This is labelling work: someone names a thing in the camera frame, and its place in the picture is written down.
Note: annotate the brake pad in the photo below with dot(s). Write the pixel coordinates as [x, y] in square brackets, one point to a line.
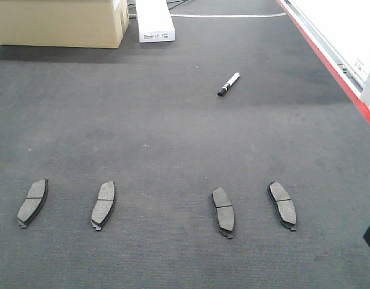
[224, 212]
[33, 203]
[283, 203]
[104, 205]

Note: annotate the black white marker pen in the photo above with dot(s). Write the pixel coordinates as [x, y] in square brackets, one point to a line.
[228, 84]

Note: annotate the long white box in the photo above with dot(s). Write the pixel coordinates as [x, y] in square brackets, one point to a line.
[154, 21]

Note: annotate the cardboard box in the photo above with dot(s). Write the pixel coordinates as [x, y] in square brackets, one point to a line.
[82, 24]

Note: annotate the red white conveyor side rail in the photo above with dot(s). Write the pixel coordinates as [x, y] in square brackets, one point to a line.
[339, 34]

